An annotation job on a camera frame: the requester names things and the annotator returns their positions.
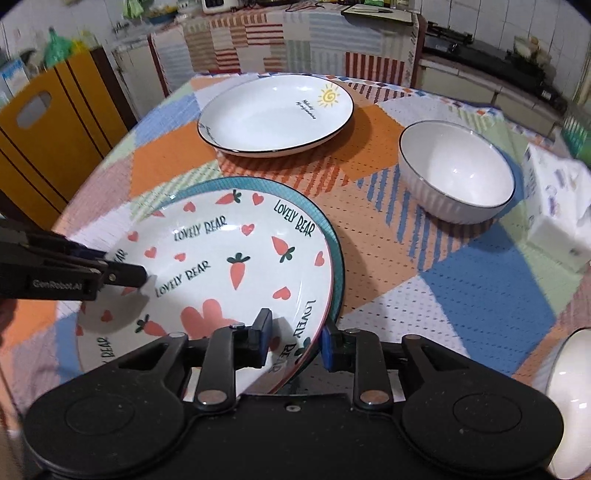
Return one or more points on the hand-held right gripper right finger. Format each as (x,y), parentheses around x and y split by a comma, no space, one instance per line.
(328,348)

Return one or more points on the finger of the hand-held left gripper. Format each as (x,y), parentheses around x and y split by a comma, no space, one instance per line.
(127,274)
(90,253)

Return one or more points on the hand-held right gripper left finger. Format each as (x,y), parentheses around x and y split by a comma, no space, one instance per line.
(262,339)

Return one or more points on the carrot and heart print plate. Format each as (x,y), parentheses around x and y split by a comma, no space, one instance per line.
(207,258)

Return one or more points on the teal rimmed plate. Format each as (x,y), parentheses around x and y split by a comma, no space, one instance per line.
(277,187)

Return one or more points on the white sun print plate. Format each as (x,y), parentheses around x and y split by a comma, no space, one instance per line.
(268,115)

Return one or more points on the white ribbed bowl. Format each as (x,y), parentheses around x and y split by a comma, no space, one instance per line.
(457,170)
(572,392)

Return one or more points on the yellow wooden chair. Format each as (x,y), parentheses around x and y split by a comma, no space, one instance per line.
(55,152)

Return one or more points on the checked colourful tablecloth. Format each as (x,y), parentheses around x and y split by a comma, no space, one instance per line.
(415,277)

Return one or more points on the light blue box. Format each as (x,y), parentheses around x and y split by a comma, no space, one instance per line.
(11,81)

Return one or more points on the green plastic bag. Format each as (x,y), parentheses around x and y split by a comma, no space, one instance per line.
(57,48)

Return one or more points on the blue bowl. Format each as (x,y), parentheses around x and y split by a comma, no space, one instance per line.
(161,17)

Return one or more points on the green hanging cloth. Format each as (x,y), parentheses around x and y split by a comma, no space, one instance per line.
(133,8)

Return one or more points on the white tissue pack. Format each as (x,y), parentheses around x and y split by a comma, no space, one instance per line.
(554,207)

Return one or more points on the striped patchwork counter cloth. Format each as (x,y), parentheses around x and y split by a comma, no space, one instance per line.
(277,41)

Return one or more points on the white rice cooker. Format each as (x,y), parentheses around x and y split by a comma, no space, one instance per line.
(219,5)

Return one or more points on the white kitchen cabinet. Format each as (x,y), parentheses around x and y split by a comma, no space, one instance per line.
(461,87)

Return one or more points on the green plastic basket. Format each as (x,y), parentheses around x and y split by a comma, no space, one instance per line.
(577,131)

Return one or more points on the black gas stove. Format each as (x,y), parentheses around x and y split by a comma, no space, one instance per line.
(485,55)

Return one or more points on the black rimmed cutting board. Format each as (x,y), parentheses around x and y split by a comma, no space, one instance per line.
(383,18)

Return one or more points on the grey kitchen knife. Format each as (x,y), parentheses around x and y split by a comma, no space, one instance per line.
(374,8)

